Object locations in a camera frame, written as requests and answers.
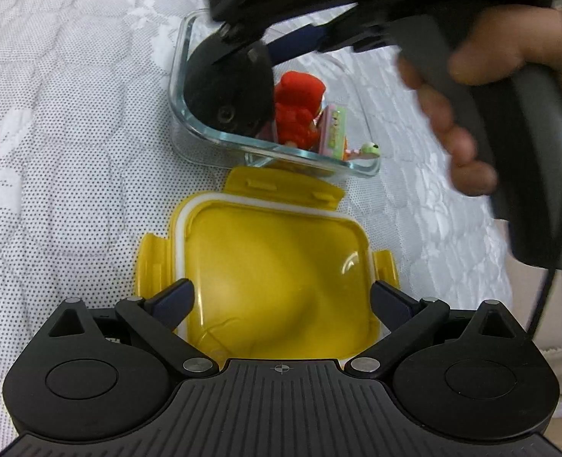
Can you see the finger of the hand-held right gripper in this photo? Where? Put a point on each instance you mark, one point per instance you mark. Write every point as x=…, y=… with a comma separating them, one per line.
x=295, y=40

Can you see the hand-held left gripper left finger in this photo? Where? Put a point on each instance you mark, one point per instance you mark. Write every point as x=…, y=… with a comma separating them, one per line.
x=176, y=297

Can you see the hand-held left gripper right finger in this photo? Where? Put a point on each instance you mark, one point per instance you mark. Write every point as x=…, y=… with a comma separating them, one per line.
x=386, y=297

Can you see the clear glass container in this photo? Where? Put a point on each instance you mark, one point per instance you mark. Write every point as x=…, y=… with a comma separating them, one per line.
x=352, y=104

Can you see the yellow container lid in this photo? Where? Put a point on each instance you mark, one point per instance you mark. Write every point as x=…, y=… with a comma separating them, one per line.
x=271, y=266

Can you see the person's right hand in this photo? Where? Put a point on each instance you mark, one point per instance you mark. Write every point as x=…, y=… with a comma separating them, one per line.
x=514, y=38

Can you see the red toy figure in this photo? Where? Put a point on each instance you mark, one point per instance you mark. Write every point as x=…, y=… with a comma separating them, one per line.
x=297, y=109

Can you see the pink toy block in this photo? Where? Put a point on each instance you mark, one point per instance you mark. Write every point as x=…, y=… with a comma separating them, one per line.
x=333, y=128

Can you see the green frog toy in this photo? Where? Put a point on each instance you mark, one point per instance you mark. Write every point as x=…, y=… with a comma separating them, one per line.
x=369, y=149

